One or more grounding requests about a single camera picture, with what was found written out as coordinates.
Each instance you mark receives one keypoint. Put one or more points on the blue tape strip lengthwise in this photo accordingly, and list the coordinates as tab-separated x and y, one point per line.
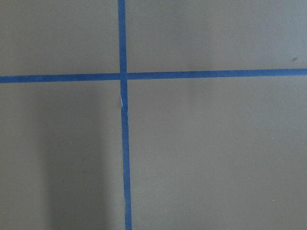
124	112

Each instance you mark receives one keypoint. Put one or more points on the blue tape strip crosswise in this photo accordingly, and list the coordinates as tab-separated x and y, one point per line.
153	75

